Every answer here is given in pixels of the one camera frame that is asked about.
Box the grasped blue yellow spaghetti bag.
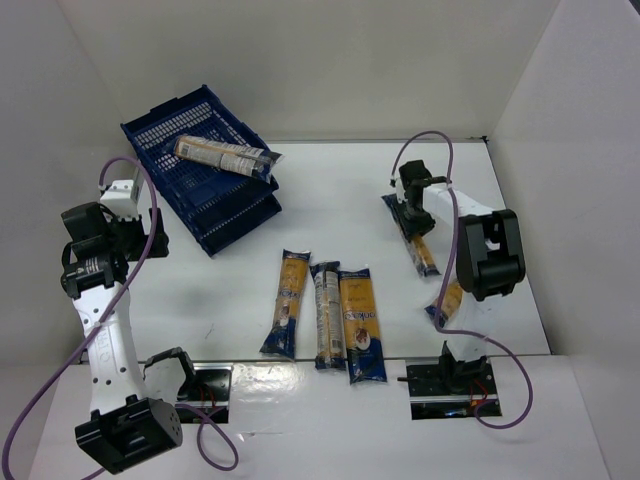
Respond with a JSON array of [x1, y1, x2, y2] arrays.
[[382, 194, 440, 278]]

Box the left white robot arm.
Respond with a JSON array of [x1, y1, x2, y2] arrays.
[[61, 202, 195, 475]]

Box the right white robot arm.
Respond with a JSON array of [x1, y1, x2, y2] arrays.
[[390, 160, 526, 394]]

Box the pasta bag in tray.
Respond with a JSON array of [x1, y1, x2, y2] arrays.
[[167, 135, 283, 183]]

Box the blue stacked plastic trays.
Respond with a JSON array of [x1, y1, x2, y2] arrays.
[[121, 85, 282, 256]]

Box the far right spaghetti bag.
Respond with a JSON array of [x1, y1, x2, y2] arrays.
[[424, 280, 464, 330]]

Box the wide yellow spaghetti bag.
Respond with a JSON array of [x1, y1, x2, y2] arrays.
[[338, 268, 387, 385]]

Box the middle dark spaghetti bag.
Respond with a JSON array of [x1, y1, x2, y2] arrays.
[[309, 261, 346, 371]]

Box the left spaghetti bag on table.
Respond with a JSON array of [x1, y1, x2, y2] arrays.
[[260, 249, 311, 360]]

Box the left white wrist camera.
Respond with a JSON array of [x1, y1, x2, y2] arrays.
[[100, 179, 140, 221]]

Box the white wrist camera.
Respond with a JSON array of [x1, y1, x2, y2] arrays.
[[100, 179, 140, 221], [390, 172, 407, 203]]

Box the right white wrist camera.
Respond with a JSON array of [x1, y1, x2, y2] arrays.
[[390, 172, 407, 203]]

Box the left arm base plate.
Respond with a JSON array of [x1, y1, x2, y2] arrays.
[[177, 362, 233, 424]]

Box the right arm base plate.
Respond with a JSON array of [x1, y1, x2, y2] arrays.
[[398, 355, 502, 420]]

